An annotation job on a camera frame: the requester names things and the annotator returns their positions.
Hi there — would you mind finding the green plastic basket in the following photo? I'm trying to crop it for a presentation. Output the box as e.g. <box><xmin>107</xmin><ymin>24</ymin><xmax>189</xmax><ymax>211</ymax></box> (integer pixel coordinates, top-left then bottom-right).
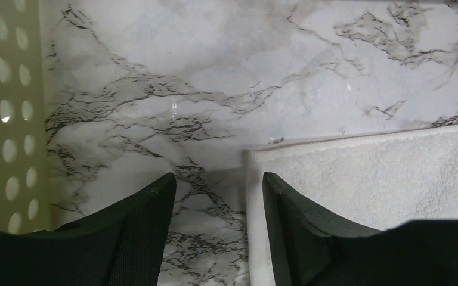
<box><xmin>0</xmin><ymin>1</ymin><xmax>51</xmax><ymax>234</ymax></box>

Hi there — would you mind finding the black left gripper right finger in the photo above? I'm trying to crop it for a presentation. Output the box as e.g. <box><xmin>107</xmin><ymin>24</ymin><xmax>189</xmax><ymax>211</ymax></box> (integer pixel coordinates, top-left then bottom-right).
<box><xmin>262</xmin><ymin>172</ymin><xmax>458</xmax><ymax>285</ymax></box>

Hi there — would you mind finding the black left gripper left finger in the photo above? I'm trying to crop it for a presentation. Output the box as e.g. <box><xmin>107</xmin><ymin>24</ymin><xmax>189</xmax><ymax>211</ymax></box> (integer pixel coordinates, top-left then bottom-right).
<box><xmin>0</xmin><ymin>173</ymin><xmax>177</xmax><ymax>285</ymax></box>

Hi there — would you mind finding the cream white towel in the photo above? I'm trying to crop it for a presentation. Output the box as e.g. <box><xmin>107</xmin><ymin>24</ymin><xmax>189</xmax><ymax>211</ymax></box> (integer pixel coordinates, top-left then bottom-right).
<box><xmin>246</xmin><ymin>124</ymin><xmax>458</xmax><ymax>285</ymax></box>

